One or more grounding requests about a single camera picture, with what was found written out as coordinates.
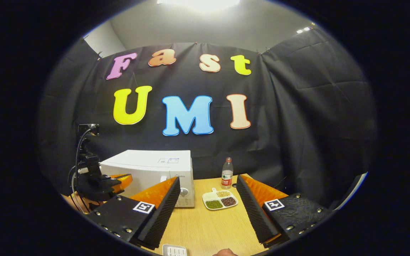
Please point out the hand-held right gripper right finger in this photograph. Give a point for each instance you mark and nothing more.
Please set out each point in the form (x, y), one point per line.
(256, 213)

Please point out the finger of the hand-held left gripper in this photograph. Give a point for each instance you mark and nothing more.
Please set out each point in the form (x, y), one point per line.
(123, 180)

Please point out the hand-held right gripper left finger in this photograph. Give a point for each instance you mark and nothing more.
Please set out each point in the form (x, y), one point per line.
(160, 215)

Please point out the white microwave oven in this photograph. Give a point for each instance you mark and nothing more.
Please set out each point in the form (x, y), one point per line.
(148, 167)

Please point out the white rectangular plate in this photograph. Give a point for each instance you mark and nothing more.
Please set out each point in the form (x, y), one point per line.
(174, 250)

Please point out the white divided dish with beans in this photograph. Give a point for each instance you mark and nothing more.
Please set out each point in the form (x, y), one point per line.
(220, 201)

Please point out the clear plastic water bottle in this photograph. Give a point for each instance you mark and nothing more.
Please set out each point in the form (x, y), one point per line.
(227, 176)

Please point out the dark board with white edge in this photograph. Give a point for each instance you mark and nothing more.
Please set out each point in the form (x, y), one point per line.
(351, 192)

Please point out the small ceiling light panel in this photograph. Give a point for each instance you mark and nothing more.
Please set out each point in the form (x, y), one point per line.
(304, 30)

